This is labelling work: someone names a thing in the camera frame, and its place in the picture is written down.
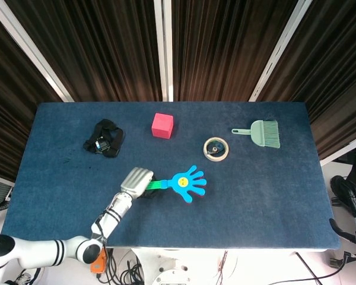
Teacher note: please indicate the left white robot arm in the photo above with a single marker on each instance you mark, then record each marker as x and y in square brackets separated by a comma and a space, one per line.
[112, 216]

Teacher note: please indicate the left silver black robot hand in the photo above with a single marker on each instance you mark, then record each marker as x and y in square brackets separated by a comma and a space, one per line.
[135, 181]

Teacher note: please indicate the white black sneaker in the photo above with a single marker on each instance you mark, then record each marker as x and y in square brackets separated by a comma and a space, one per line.
[26, 277]

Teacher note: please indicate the brown pleated curtain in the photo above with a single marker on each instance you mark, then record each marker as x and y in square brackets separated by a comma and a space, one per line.
[338, 74]
[219, 44]
[6, 104]
[106, 44]

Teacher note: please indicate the green hand brush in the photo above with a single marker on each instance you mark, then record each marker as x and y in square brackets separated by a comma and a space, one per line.
[262, 133]

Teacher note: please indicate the small metal part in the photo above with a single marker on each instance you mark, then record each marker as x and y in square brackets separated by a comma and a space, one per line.
[214, 149]

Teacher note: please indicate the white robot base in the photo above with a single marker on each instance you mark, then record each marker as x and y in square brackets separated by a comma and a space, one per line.
[172, 270]

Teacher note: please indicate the white aluminium frame post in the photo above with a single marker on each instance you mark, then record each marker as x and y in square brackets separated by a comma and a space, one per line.
[344, 151]
[163, 50]
[280, 47]
[0, 179]
[26, 44]

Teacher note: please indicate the beige masking tape roll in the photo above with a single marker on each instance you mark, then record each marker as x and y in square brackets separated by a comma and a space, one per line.
[207, 157]

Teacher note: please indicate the blue felt table cloth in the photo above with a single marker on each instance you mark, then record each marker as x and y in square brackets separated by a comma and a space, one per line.
[255, 202]

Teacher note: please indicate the pink foam cube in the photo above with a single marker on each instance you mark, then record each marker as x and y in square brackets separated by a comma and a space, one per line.
[162, 124]

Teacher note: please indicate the orange box device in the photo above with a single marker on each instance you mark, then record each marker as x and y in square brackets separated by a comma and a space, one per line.
[98, 265]

